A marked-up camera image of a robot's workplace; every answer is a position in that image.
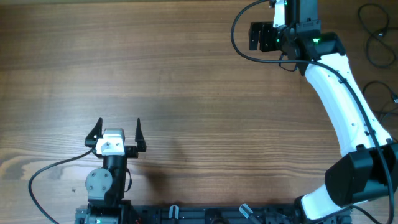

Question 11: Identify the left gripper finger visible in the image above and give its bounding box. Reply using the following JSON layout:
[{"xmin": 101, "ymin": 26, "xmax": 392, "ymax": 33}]
[
  {"xmin": 85, "ymin": 118, "xmax": 103, "ymax": 147},
  {"xmin": 135, "ymin": 118, "xmax": 147, "ymax": 152}
]

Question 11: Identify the black cable with USB plug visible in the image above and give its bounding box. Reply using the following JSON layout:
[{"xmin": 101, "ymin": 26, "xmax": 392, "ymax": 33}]
[{"xmin": 357, "ymin": 2, "xmax": 398, "ymax": 69}]

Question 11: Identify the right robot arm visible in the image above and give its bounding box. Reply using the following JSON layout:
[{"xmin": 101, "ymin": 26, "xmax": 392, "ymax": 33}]
[{"xmin": 249, "ymin": 1, "xmax": 397, "ymax": 223}]

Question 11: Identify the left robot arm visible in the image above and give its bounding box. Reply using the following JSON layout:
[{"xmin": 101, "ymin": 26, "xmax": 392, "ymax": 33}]
[{"xmin": 75, "ymin": 118, "xmax": 147, "ymax": 224}]

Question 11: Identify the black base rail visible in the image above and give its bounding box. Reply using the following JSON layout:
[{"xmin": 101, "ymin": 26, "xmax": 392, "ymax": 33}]
[{"xmin": 74, "ymin": 203, "xmax": 352, "ymax": 224}]

